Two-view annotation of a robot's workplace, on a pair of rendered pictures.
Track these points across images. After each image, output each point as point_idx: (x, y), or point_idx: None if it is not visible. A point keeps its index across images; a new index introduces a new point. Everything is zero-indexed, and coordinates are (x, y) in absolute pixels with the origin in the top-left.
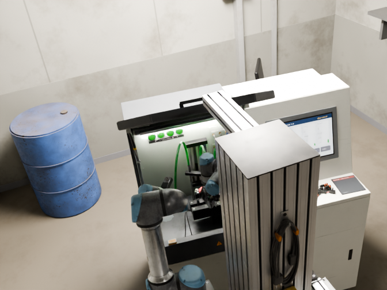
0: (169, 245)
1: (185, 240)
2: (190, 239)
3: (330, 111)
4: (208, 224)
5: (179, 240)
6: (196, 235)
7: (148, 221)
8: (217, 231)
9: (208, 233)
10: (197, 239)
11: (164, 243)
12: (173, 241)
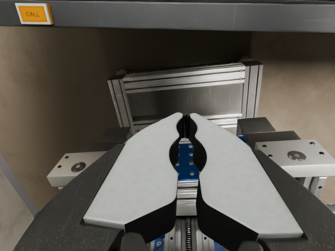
0: (29, 25)
1: (84, 20)
2: (102, 24)
3: None
4: None
5: (64, 15)
6: (123, 6)
7: None
8: (205, 14)
9: (171, 14)
10: (125, 28)
11: (10, 10)
12: (38, 18)
